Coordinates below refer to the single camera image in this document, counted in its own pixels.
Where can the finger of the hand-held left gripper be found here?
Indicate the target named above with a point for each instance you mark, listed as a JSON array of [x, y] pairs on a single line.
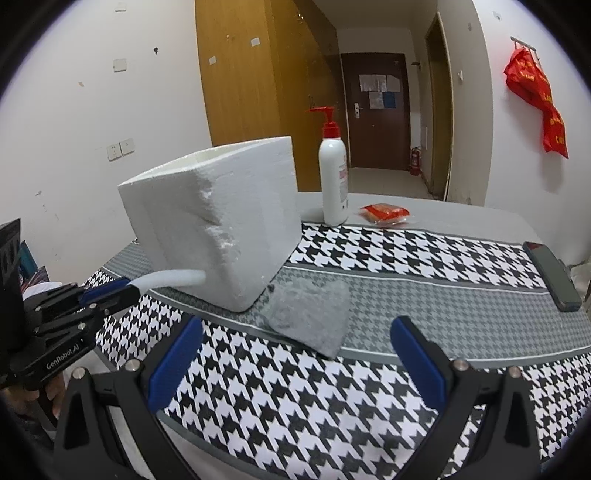
[[115, 300], [106, 288]]

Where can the wooden side door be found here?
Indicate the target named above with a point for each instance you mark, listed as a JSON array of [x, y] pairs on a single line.
[[438, 115]]

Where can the white wall socket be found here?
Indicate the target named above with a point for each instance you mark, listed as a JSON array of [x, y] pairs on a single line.
[[114, 152]]

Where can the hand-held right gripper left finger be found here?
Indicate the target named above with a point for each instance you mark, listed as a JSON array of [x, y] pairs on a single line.
[[178, 355]]

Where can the black phone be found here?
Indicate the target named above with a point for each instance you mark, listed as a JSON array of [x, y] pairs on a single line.
[[551, 277]]

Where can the person's left hand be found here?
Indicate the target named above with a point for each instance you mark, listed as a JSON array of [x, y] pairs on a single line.
[[57, 392]]

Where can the white pump bottle red cap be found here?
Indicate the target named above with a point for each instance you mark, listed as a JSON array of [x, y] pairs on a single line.
[[333, 184]]

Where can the white foam tube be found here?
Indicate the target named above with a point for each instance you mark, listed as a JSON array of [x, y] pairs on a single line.
[[175, 278]]

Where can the houndstooth table cloth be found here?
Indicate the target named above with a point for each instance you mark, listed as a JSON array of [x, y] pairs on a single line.
[[369, 258]]

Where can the white foam box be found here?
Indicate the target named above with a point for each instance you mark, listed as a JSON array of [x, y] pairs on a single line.
[[184, 217]]

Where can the blue door notice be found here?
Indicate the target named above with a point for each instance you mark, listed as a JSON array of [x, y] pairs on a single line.
[[388, 100]]

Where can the red hanging bag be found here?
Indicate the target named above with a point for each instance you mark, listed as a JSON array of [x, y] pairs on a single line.
[[531, 83]]

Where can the wooden wardrobe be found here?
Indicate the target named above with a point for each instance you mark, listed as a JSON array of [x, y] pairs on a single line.
[[240, 92]]

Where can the red snack packet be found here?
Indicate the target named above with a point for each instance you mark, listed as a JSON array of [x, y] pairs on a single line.
[[385, 213]]

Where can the metal wall hook rack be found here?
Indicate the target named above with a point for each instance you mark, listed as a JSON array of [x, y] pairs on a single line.
[[524, 44]]

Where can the white door notice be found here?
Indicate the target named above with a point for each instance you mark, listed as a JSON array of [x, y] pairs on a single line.
[[373, 82]]

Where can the dark brown door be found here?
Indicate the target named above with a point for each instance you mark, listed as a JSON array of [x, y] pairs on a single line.
[[369, 138]]

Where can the grey felt cloth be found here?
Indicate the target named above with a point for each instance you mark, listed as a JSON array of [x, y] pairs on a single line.
[[309, 314]]

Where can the white blank wall plate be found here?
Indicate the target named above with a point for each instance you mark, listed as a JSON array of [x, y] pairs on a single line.
[[120, 65]]

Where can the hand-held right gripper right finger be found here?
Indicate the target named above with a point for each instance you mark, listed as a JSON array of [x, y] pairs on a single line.
[[415, 355]]

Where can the white wall switch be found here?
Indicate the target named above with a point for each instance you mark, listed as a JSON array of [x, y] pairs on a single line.
[[127, 146]]

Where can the red fire extinguisher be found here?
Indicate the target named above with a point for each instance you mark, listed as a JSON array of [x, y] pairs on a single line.
[[415, 161]]

